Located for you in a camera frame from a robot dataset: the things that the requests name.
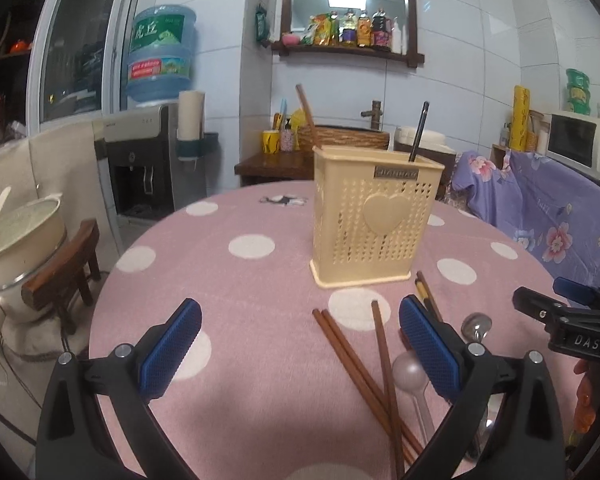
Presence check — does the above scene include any white electric pot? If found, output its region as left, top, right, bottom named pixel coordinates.
left=0, top=195, right=68, bottom=323

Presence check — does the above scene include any teal cup holder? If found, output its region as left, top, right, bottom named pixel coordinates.
left=175, top=132, right=220, bottom=161

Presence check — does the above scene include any yellow snack pouch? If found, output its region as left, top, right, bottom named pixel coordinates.
left=307, top=12, right=333, bottom=46

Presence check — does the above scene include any oil bottle with purple label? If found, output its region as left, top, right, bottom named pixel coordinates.
left=341, top=8, right=358, bottom=47

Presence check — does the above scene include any yellow roll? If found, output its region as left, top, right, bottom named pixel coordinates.
left=511, top=85, right=531, bottom=152

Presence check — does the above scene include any blue water jug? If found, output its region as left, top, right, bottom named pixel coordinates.
left=125, top=4, right=198, bottom=107

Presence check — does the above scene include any pink polka dot tablecloth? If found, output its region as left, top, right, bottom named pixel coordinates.
left=87, top=180, right=588, bottom=480

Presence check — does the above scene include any white paper cup stack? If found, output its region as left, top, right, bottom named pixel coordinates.
left=177, top=90, right=206, bottom=141

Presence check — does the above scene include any dark soy sauce bottle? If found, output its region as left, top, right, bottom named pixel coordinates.
left=371, top=7, right=392, bottom=52

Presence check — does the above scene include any grey water dispenser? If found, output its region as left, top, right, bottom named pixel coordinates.
left=92, top=102, right=206, bottom=221

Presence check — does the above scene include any white microwave oven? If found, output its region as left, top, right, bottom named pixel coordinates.
left=545, top=111, right=600, bottom=188

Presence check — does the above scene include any purple floral cloth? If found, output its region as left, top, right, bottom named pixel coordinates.
left=437, top=149, right=600, bottom=306

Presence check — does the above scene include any white framed window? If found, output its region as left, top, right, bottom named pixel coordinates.
left=27, top=0, right=146, bottom=136

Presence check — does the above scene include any white and brown rice cooker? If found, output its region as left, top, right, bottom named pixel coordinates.
left=394, top=126, right=456, bottom=186

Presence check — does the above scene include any amber sauce bottle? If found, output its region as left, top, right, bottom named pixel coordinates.
left=356, top=10, right=372, bottom=48

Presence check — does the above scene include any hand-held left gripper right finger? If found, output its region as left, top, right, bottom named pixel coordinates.
left=398, top=294, right=567, bottom=480

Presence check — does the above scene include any dark chopstick with yellow band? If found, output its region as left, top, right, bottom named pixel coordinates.
left=414, top=280, right=438, bottom=322

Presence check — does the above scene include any wooden counter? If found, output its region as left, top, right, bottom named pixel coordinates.
left=234, top=150, right=316, bottom=187

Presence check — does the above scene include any wooden framed mirror shelf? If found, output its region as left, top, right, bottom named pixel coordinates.
left=271, top=0, right=426, bottom=68

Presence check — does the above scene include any beige perforated utensil holder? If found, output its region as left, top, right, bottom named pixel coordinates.
left=309, top=145, right=446, bottom=289

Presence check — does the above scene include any metal spoon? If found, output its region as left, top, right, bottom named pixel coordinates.
left=460, top=312, right=496, bottom=461

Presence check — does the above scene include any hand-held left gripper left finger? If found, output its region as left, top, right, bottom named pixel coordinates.
left=36, top=298, right=203, bottom=480

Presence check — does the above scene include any bronze faucet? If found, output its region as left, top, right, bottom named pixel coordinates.
left=361, top=100, right=384, bottom=131

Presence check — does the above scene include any green hanging packet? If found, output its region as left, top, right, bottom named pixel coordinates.
left=255, top=4, right=271, bottom=43

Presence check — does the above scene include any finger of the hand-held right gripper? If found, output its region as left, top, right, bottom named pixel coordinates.
left=511, top=286, right=572, bottom=332
left=553, top=276, right=600, bottom=312

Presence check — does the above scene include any black chopstick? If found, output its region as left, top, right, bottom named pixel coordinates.
left=409, top=101, right=430, bottom=162

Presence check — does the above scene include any person's right hand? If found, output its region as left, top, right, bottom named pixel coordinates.
left=572, top=357, right=600, bottom=441

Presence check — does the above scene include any green instant noodle cup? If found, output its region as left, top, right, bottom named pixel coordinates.
left=566, top=68, right=592, bottom=91
left=566, top=89, right=592, bottom=113

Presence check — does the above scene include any wooden stool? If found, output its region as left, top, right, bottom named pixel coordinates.
left=21, top=218, right=102, bottom=336

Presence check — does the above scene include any woven brown wash basin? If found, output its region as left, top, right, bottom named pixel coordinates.
left=297, top=125, right=391, bottom=152

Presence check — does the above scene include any dark brown chopstick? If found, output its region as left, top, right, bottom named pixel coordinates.
left=416, top=270, right=445, bottom=321

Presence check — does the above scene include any translucent pink plastic spoon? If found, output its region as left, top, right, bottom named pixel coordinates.
left=391, top=351, right=437, bottom=448

